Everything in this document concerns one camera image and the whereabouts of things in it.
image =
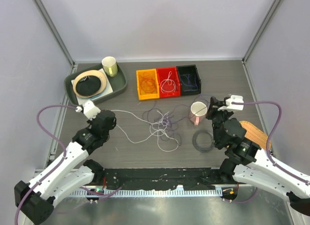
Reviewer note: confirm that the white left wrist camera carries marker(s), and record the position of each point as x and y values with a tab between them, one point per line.
89	109

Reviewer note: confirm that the aluminium corner post right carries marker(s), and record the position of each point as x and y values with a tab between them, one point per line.
262	28

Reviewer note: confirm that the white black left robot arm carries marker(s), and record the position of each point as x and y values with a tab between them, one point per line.
38	198

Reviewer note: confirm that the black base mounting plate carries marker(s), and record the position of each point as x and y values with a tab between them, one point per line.
161	179

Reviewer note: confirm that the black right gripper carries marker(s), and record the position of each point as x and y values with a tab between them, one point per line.
212	110

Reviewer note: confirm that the red plastic bin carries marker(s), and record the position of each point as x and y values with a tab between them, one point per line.
168	81

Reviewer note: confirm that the black round disc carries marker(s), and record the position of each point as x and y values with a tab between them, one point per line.
88	86

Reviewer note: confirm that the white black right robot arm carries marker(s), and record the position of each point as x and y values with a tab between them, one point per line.
247	162

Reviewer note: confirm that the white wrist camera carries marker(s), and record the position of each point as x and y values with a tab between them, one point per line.
232	104
89	109

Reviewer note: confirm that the aluminium rail frame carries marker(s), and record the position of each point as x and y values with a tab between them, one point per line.
245	175

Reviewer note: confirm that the yellow plastic bin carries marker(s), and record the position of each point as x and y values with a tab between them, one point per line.
147	84

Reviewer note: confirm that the cream yellow cup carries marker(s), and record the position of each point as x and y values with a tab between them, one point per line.
110	66

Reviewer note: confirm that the white square board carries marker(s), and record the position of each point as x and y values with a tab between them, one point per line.
91	85

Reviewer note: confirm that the black plastic bin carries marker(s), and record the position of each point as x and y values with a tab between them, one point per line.
189	78

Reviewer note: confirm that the aluminium corner post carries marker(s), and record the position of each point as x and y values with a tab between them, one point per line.
50	24
262	28

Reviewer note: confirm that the dark green plastic tray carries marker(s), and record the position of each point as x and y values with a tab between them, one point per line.
116	86

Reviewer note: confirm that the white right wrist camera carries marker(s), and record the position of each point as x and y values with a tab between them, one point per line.
232	104

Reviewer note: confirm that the orange woven mat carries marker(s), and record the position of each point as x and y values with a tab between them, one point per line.
255	134

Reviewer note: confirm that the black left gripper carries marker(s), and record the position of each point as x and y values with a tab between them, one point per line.
91	121

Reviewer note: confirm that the beige wooden plate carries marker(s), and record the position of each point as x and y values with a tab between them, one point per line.
96	73

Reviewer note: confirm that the aluminium corner post left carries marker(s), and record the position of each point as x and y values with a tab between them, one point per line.
50	24

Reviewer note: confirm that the pink white mug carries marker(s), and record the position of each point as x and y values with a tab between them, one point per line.
197	112

